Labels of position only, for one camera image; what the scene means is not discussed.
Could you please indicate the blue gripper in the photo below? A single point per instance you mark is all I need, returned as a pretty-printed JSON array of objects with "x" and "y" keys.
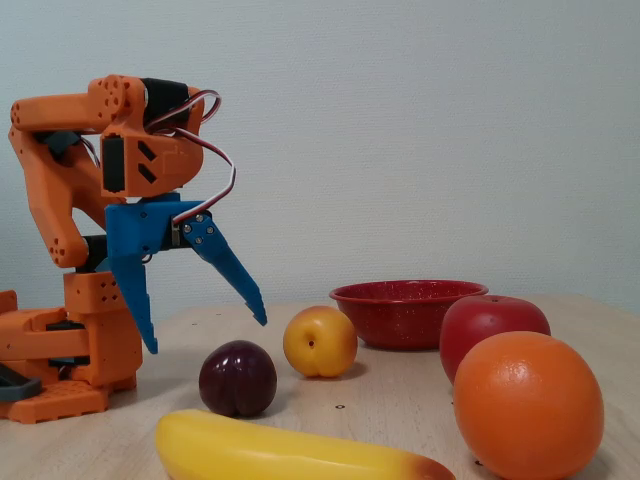
[{"x": 136, "y": 226}]

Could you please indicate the dark purple plum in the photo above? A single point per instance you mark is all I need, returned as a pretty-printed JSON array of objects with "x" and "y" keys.
[{"x": 237, "y": 377}]

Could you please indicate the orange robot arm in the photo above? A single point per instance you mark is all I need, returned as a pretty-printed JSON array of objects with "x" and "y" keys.
[{"x": 50, "y": 200}]

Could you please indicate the red speckled bowl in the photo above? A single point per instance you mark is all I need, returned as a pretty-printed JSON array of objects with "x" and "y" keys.
[{"x": 400, "y": 320}]

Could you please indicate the yellow orange peach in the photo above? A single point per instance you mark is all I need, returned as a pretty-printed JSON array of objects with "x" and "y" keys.
[{"x": 320, "y": 342}]

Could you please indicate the yellow banana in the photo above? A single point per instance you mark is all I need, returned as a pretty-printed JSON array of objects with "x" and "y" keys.
[{"x": 260, "y": 450}]

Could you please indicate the dark grey table clamp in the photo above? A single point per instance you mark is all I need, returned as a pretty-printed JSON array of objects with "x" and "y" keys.
[{"x": 25, "y": 390}]

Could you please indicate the red apple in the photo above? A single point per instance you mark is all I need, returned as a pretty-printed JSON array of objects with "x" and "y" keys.
[{"x": 487, "y": 317}]

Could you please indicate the orange fruit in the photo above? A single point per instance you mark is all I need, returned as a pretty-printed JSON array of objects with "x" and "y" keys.
[{"x": 527, "y": 405}]

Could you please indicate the orange robot base mount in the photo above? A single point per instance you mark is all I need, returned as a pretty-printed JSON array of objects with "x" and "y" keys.
[{"x": 50, "y": 405}]

